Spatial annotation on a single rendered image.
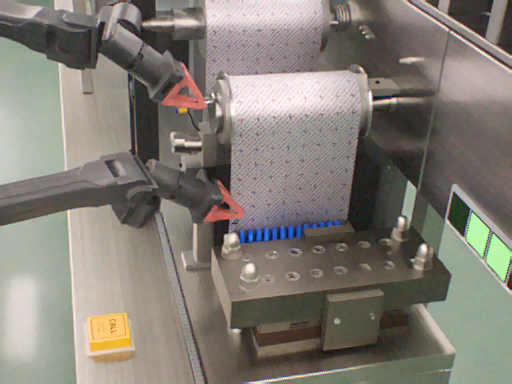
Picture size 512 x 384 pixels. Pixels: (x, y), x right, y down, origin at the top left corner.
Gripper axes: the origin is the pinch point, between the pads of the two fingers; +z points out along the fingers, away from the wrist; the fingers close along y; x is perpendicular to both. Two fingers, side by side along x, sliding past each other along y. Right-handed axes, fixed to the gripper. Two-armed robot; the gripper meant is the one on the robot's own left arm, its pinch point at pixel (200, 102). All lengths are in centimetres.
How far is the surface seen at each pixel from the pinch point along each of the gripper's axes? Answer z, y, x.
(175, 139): 1.5, -1.8, -8.7
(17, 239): 35, -155, -132
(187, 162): 6.8, -2.9, -11.5
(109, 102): 11, -88, -37
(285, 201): 23.4, 5.8, -4.6
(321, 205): 30.1, 5.5, -1.4
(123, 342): 9.7, 19.9, -38.0
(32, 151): 36, -237, -130
